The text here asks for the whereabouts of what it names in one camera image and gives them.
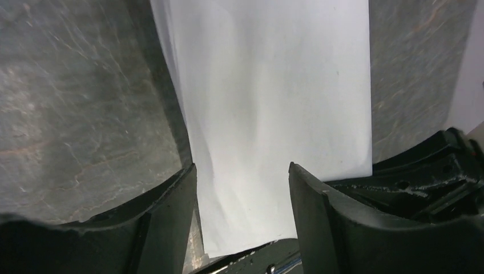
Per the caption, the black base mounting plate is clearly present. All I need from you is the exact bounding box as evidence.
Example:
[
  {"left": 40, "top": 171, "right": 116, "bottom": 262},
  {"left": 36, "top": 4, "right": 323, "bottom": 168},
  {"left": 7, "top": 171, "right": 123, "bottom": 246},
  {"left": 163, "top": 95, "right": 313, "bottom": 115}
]
[{"left": 200, "top": 128, "right": 483, "bottom": 273}]

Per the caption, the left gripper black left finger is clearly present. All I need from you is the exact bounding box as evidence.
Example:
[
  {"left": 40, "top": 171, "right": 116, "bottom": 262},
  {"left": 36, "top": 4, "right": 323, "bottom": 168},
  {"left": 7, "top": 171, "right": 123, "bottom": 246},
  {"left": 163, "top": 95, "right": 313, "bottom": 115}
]
[{"left": 1, "top": 165, "right": 197, "bottom": 273}]

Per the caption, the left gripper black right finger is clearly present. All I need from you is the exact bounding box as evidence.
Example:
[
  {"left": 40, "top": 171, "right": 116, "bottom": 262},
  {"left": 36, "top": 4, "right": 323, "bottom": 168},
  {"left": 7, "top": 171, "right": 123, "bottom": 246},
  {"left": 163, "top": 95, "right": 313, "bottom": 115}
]
[{"left": 289, "top": 163, "right": 483, "bottom": 273}]

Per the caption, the white paper sheet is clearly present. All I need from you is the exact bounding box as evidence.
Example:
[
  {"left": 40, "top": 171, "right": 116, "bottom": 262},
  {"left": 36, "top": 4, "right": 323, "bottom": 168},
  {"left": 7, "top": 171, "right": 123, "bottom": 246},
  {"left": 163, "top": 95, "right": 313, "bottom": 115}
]
[{"left": 151, "top": 1, "right": 372, "bottom": 257}]

